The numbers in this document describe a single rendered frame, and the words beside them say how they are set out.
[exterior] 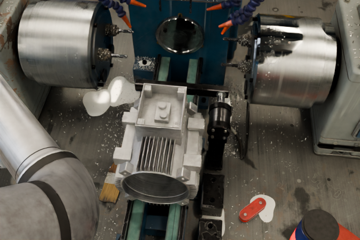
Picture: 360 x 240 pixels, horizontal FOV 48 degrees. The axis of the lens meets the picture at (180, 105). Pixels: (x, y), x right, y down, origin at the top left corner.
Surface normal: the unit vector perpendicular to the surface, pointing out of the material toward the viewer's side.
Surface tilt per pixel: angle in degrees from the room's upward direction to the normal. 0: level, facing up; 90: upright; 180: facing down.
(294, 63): 47
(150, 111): 0
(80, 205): 53
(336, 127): 89
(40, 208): 39
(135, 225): 0
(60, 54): 58
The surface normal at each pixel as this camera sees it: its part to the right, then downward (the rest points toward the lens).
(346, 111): -0.11, 0.78
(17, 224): 0.69, -0.47
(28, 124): 0.36, -0.80
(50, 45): -0.08, 0.15
